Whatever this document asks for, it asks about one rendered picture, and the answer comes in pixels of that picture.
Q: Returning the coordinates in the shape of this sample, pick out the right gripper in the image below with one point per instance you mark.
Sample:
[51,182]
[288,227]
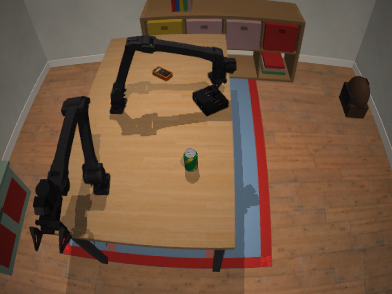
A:
[52,226]

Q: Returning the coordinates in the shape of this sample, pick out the black lighting desk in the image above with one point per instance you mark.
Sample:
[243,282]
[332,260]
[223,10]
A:
[205,99]

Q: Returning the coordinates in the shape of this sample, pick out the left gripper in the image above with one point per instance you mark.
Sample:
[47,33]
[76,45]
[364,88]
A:
[216,77]

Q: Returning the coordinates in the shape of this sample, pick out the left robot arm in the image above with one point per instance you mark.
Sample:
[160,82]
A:
[213,54]

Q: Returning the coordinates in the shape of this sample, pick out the orange pocket multimeter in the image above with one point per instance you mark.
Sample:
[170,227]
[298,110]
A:
[162,73]

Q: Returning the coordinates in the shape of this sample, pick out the green and yellow drink can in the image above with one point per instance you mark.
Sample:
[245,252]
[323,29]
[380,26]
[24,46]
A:
[190,159]

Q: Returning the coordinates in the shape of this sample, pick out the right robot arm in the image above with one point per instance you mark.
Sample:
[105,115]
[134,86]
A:
[57,182]

